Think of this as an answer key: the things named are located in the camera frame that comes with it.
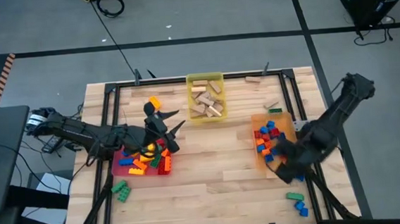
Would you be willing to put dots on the orange black hazard strip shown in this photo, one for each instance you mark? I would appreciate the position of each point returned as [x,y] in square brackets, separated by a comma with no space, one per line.
[3,78]

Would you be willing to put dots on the orange six-stud block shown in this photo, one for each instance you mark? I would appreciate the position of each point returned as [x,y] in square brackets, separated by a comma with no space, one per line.
[165,152]

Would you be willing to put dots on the long orange block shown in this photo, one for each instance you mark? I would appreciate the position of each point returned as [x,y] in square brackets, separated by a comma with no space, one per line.
[140,164]
[167,163]

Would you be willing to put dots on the orange plastic bin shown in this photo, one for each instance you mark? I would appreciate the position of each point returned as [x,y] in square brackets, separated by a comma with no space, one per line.
[285,120]

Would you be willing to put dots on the large red stud block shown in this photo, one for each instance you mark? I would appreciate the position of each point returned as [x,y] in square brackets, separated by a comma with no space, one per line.
[161,169]

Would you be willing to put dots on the small red block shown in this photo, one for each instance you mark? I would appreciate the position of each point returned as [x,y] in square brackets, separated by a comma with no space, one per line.
[266,137]
[257,133]
[282,159]
[275,132]

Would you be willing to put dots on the white paper sheet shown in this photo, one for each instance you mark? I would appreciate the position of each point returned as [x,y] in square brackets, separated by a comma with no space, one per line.
[50,193]

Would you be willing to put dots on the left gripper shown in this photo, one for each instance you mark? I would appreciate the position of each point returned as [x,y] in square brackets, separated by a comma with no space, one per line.
[155,129]

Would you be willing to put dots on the grey metal base plate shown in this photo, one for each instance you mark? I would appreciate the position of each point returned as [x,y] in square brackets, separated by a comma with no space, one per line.
[299,124]

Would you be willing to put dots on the black power adapter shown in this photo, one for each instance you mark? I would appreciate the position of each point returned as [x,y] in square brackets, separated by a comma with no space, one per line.
[50,145]

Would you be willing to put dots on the long blue block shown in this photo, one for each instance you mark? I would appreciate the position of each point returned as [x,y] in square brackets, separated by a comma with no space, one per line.
[125,153]
[126,162]

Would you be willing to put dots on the pink plastic bin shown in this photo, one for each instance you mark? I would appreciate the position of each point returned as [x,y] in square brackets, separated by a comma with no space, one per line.
[119,170]

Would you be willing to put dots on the yellow plastic bin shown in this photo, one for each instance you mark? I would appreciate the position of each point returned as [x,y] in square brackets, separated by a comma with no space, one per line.
[192,79]

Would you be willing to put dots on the bright green long block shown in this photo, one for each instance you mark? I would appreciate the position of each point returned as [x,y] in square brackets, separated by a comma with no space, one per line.
[295,196]
[118,186]
[124,194]

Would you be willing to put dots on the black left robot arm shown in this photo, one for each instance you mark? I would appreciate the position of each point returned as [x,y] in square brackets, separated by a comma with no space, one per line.
[78,133]

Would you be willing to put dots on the black aluminium table frame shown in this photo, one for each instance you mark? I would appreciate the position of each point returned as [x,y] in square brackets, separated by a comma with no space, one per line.
[169,81]

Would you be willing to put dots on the long yellow-orange block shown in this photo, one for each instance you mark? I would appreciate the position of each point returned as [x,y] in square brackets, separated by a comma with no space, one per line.
[136,171]
[146,158]

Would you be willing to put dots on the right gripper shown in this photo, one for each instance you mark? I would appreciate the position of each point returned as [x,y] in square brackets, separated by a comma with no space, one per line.
[293,162]

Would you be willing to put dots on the long red block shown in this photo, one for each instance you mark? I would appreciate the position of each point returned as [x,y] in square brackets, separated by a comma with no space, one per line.
[160,143]

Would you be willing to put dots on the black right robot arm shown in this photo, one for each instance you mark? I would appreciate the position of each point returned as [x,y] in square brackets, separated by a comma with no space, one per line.
[341,112]

